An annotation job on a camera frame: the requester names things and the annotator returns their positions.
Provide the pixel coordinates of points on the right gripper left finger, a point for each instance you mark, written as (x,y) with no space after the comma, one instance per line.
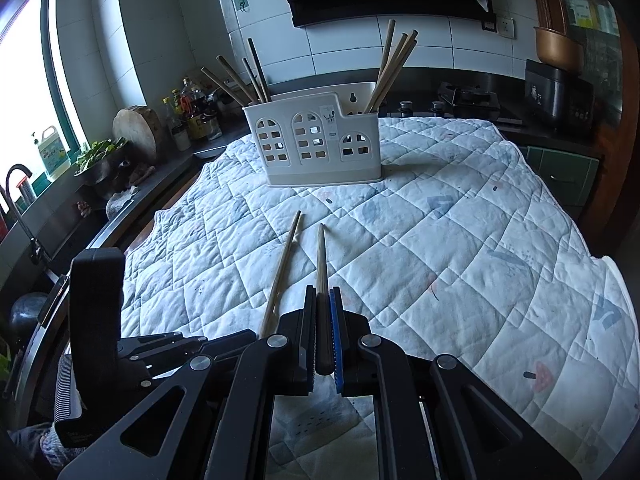
(212,418)

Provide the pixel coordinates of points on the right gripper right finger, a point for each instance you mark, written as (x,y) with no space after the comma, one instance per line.
(434,418)

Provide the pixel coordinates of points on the wooden chopstick ten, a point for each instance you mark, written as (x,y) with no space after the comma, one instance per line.
(271,307)

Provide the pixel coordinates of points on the wooden chopstick nine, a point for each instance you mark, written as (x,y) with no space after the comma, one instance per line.
(324,349)

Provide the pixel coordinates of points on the wooden chopstick eight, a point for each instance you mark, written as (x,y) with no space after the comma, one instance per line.
(233,74)

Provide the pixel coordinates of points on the wooden chopstick two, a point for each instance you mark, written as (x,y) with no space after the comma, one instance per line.
(254,81)

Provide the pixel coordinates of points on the wooden chopstick three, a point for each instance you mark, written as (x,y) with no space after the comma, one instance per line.
(260,73)

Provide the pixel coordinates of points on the wooden chopstick six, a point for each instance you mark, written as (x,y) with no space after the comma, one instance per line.
(392,77)

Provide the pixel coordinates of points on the wooden chopstick seven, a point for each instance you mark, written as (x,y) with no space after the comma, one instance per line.
(387,72)

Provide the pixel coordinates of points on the wooden chopstick four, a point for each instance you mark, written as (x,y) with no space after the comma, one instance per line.
(395,70)

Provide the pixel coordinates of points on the wooden chopstick one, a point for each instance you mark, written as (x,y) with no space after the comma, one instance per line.
(387,43)

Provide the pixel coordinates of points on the gloved left hand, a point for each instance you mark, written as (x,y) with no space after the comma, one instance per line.
(37,452)

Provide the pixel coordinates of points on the black sink faucet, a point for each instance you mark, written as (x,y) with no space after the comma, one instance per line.
(37,252)

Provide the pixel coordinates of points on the white quilted cloth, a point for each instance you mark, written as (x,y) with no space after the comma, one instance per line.
(459,249)

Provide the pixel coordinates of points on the metal bowl of greens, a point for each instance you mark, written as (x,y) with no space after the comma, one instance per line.
(97,161)

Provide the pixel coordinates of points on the dish soap bottle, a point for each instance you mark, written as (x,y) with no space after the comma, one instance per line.
(52,152)

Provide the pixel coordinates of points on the round wooden cutting board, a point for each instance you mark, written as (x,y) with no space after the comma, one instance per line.
(141,127)

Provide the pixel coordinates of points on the sauce bottles cluster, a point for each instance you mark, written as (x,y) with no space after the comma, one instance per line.
(189,116)

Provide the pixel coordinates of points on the wooden glass cabinet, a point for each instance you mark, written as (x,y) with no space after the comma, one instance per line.
(592,41)

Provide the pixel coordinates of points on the white plastic utensil holder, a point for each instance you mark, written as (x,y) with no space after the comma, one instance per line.
(318,136)

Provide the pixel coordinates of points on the gas stove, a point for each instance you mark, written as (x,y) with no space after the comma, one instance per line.
(449,101)

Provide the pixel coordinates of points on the black rice cooker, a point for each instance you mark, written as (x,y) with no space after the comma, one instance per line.
(559,96)

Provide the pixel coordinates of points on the copper coloured pot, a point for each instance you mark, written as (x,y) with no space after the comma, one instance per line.
(559,50)

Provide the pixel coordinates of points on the wall power socket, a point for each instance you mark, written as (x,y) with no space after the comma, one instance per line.
(506,27)

